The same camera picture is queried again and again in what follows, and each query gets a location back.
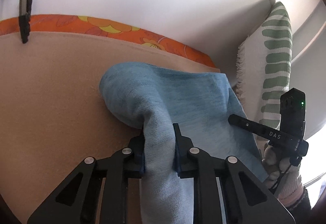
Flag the light blue denim pants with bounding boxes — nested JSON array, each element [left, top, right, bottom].
[[99, 62, 267, 223]]

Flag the grey gloved right hand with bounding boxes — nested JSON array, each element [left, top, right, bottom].
[[262, 146, 304, 208]]

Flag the green white patterned pillow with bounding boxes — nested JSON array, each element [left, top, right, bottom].
[[236, 2, 292, 128]]

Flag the orange floral mattress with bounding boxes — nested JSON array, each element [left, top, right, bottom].
[[30, 14, 215, 67]]

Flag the folded metal tripod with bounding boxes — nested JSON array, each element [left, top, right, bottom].
[[18, 0, 40, 44]]

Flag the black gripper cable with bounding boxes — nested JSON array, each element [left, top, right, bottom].
[[268, 154, 302, 193]]

